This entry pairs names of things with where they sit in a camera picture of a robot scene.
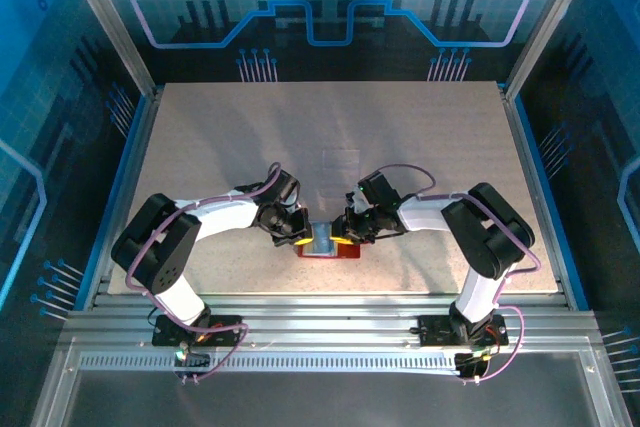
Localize red leather card holder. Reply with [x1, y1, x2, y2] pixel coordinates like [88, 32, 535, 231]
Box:
[297, 239, 363, 261]

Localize clear acrylic card stand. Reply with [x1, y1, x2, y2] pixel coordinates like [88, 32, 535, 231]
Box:
[319, 148, 362, 203]

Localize aluminium extrusion mounting rails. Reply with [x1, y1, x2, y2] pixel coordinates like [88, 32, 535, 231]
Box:
[59, 294, 601, 348]

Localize small black connector box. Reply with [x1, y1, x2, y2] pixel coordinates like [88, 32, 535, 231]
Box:
[173, 349, 211, 371]
[453, 351, 489, 379]

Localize grey metal panel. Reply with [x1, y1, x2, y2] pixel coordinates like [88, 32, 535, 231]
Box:
[29, 341, 634, 427]

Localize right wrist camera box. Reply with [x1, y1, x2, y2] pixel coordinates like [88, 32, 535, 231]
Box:
[349, 171, 402, 214]

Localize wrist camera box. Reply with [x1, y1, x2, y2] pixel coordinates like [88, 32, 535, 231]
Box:
[272, 169, 302, 206]
[349, 171, 402, 214]

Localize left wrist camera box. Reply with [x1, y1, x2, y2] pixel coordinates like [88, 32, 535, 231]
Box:
[272, 169, 302, 206]

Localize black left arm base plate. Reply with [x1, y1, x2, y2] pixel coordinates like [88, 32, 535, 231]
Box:
[151, 315, 245, 347]

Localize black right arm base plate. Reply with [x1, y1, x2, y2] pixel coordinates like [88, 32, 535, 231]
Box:
[418, 314, 510, 347]

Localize slotted grey cable duct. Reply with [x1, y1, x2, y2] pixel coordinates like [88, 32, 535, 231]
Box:
[78, 354, 464, 373]

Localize aluminium table side rail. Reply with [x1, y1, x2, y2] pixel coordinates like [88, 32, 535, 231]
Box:
[92, 86, 166, 298]
[499, 81, 576, 311]

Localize aluminium frame post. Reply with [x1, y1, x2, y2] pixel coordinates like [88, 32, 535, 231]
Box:
[503, 0, 605, 101]
[55, 0, 159, 98]

